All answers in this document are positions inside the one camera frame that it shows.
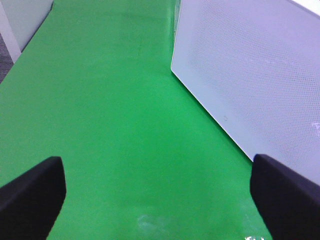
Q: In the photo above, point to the white cabinet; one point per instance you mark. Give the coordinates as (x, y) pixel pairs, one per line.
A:
(19, 21)

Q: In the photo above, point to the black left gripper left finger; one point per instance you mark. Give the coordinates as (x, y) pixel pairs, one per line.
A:
(31, 203)

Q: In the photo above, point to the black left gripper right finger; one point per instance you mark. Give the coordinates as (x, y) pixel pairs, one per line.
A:
(288, 203)

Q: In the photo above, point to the white microwave door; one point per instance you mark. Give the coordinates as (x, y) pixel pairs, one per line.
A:
(254, 65)

